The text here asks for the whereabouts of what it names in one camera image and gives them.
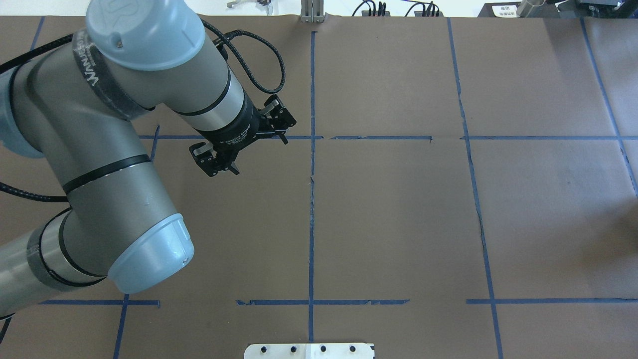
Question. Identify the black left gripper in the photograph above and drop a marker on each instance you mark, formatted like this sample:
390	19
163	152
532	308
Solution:
236	131

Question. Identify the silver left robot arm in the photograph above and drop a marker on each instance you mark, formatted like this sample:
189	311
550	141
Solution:
72	102

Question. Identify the black power strip right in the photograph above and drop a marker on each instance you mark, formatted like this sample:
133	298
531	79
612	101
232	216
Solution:
423	8

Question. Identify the black device with label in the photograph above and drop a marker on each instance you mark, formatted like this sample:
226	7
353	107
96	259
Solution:
499	9

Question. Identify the aluminium profile post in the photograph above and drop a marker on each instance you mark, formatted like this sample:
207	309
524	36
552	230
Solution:
312	11

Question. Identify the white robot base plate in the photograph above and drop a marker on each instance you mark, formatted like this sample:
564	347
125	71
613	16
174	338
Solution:
311	351

